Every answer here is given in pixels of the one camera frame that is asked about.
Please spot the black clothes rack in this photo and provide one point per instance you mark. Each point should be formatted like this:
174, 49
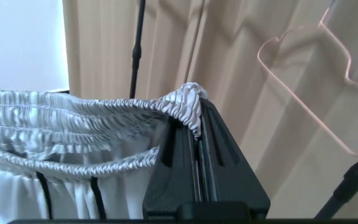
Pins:
136, 53

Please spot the pale grey shorts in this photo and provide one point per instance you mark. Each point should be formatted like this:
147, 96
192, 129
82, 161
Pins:
73, 124

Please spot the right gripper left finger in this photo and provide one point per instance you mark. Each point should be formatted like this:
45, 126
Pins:
169, 186

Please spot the beige curtain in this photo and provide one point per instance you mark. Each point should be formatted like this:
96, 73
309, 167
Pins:
228, 46

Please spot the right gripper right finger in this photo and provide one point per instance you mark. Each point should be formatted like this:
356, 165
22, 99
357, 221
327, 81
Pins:
232, 180

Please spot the pink clothes hanger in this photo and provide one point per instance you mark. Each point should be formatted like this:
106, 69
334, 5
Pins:
306, 109

